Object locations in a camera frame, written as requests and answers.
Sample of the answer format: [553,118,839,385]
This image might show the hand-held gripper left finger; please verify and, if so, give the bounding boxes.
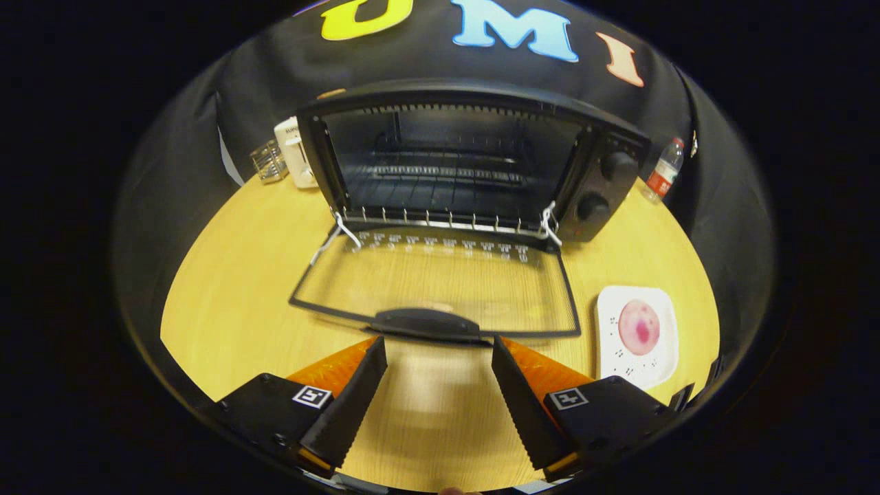
[217,335,388,480]

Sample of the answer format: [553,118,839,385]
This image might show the black toaster oven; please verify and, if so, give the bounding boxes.
[289,78,652,344]

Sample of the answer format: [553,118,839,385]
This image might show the round pink ham slice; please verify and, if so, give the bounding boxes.
[618,299,661,356]

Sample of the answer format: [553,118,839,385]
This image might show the white square plate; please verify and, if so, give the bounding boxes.
[595,285,680,391]

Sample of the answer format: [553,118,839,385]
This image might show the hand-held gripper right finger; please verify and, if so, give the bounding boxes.
[492,335,678,483]

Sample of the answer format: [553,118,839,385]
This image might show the wire mesh pen holder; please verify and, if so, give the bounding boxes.
[250,140,289,184]

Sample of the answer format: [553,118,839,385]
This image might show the black backdrop cloth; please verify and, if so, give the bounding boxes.
[113,0,778,413]

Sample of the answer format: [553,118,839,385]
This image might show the white bread toaster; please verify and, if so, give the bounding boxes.
[274,116,318,190]

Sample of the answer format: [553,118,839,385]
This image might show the red label water bottle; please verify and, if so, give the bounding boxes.
[645,137,686,204]

